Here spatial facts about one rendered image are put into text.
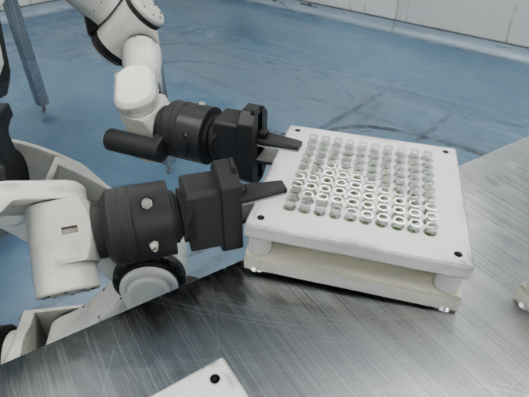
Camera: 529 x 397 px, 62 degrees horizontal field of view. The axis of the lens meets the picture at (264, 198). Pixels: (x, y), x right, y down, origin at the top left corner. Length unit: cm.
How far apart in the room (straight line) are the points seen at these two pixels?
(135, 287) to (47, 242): 40
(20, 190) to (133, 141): 23
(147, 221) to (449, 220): 34
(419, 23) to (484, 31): 55
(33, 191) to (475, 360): 48
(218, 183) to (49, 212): 18
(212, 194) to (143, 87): 27
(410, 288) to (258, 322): 17
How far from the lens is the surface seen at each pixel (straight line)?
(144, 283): 88
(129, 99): 70
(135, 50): 86
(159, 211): 49
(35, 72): 297
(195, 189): 49
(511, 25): 411
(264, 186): 53
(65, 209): 51
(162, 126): 67
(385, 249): 49
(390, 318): 52
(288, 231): 49
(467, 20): 420
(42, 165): 94
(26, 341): 122
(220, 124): 63
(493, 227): 68
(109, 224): 49
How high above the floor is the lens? 122
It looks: 37 degrees down
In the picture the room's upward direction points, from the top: straight up
